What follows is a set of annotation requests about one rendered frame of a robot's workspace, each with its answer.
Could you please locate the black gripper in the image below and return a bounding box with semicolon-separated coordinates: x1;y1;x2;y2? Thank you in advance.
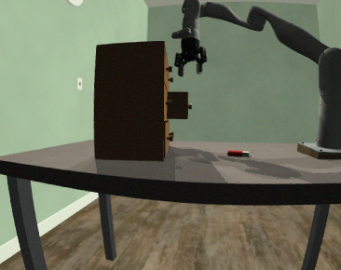
174;37;207;76

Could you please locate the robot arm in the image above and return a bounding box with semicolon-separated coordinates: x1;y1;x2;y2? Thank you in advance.
171;0;341;150

